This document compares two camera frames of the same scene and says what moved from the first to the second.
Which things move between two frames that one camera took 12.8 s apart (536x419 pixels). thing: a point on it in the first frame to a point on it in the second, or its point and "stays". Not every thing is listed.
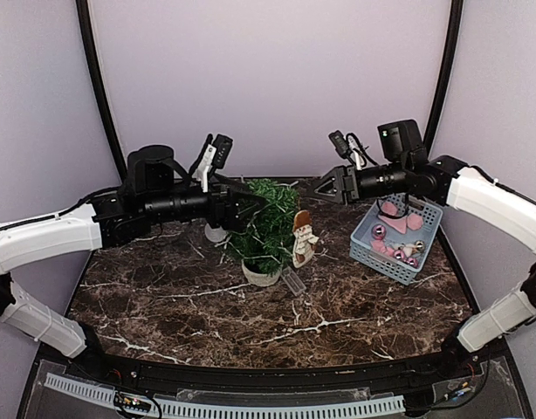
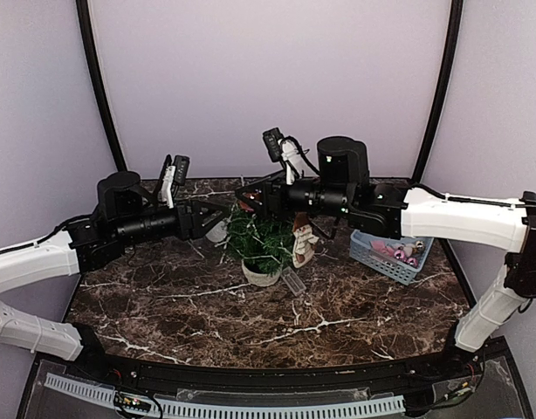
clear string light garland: (290, 275) to (256, 238)
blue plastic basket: (394, 237) stays
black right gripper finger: (340, 183) to (252, 190)
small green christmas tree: (266, 243) stays
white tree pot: (261, 279) stays
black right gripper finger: (334, 195) to (264, 211)
